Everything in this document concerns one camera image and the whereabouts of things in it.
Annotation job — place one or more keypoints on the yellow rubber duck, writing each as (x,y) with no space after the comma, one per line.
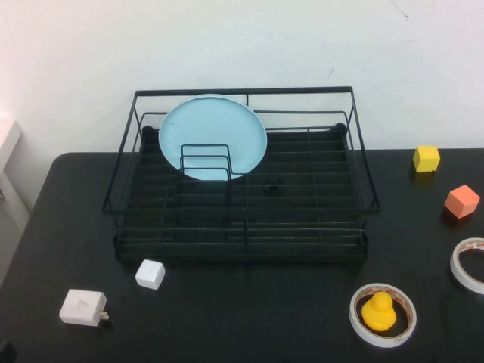
(378,315)

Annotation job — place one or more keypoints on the white power adapter plug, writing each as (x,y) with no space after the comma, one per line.
(81,307)

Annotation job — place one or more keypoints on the orange cube block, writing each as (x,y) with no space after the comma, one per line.
(461,202)

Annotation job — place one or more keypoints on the yellow cube block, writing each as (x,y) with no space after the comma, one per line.
(426,160)

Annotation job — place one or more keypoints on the small white cube block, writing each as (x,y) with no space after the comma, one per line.
(149,275)

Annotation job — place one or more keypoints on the white furniture panel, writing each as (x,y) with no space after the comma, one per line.
(11,159)

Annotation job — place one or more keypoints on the white double-sided tape roll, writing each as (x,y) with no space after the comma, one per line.
(455,270)
(382,342)

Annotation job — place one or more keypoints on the light blue round plate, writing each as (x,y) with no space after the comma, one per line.
(211,125)

